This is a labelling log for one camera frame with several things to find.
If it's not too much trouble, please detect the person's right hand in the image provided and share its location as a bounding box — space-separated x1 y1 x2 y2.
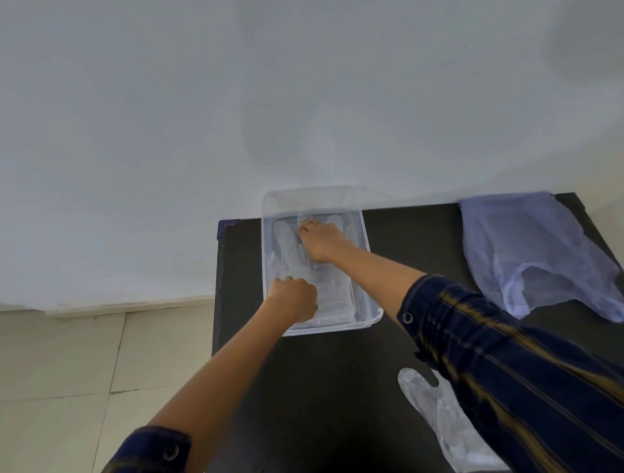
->
297 218 350 264

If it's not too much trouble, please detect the person's left hand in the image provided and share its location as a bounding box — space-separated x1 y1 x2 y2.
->
266 276 319 326

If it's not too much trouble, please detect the clear plastic glove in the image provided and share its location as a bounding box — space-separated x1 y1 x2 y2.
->
397 367 511 473
269 211 358 328

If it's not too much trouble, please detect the person's right forearm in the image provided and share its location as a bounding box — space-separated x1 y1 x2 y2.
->
322 242 624 473

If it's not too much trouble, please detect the person's left forearm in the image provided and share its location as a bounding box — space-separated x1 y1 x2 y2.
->
101 301 296 473

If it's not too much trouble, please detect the clear plastic storage container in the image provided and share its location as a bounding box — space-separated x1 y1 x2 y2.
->
261 186 384 337

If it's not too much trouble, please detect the pale blue plastic bag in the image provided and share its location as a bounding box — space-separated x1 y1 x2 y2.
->
459 191 624 324

